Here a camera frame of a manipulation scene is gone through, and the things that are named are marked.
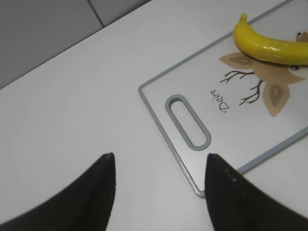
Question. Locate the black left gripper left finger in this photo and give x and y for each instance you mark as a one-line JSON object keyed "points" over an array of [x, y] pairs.
{"points": [[84, 205]]}

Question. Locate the yellow plastic banana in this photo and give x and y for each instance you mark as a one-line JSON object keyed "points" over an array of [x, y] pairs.
{"points": [[268, 49]]}

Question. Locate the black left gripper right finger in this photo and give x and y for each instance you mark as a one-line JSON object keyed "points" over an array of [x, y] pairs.
{"points": [[235, 204]]}

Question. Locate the grey-rimmed deer cutting board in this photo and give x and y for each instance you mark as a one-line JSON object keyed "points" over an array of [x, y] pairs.
{"points": [[219, 100]]}

